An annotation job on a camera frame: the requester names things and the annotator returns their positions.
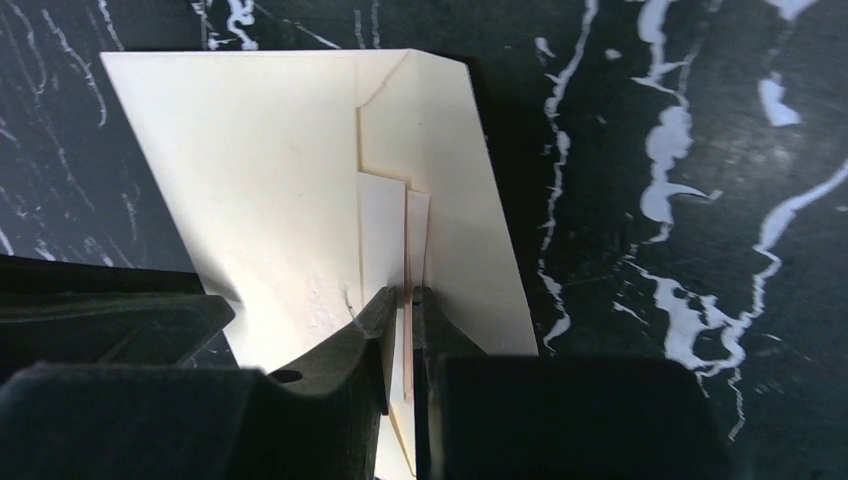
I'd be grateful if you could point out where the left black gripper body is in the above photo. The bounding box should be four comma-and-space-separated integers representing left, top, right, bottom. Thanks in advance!
1, 254, 235, 381

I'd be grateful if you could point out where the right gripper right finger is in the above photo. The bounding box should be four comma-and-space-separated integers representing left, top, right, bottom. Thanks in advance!
412, 287, 732, 479

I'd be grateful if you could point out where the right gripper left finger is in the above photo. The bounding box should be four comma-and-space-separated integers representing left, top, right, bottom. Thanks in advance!
1, 287, 397, 479

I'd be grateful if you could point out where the white envelope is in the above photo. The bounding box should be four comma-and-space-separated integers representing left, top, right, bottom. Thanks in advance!
101, 49, 538, 404

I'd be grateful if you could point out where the cream letter paper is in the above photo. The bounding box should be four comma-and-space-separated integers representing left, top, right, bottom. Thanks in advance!
358, 173, 415, 479

